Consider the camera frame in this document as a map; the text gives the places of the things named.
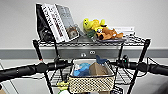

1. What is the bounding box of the dark blue item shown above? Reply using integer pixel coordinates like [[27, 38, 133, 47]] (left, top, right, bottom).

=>
[[95, 54, 110, 66]]

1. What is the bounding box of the brown cardboard box in basket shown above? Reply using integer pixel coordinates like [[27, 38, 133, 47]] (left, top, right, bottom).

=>
[[88, 61, 110, 77]]

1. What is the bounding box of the black packet with print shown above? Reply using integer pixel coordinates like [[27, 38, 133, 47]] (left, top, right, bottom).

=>
[[110, 86, 123, 94]]

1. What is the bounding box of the orange plush toy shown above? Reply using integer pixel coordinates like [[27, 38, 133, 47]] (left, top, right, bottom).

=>
[[94, 26, 125, 42]]

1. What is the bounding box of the flat white box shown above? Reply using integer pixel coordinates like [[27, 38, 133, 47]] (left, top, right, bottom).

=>
[[108, 25, 136, 37]]

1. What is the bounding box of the yellow plush toy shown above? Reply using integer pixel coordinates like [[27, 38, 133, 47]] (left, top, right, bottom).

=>
[[82, 17, 108, 34]]

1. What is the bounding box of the large grey printed box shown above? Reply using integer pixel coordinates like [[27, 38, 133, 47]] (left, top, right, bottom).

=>
[[54, 3, 81, 41]]

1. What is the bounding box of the white wall socket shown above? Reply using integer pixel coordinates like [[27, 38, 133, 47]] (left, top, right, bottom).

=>
[[88, 49, 97, 56], [79, 52, 88, 58]]

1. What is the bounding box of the black wire shelf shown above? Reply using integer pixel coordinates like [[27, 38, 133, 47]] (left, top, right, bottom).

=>
[[31, 34, 152, 94]]

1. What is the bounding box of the long grey wall band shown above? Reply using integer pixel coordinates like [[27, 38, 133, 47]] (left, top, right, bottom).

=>
[[0, 48, 168, 61]]

